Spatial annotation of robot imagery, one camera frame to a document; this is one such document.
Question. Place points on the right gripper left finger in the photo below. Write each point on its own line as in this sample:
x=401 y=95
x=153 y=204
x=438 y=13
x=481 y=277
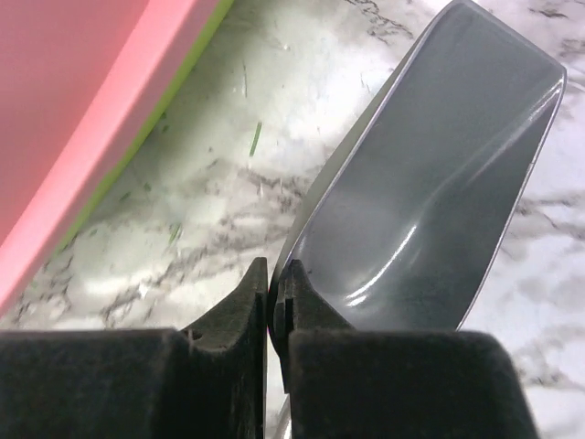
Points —
x=207 y=380

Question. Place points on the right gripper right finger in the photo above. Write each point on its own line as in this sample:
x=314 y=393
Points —
x=346 y=383

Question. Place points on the grey metal scoop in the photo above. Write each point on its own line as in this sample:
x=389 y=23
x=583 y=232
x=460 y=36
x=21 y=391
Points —
x=401 y=226

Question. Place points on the pink green litter box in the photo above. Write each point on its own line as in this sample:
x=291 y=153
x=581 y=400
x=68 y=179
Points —
x=82 y=85

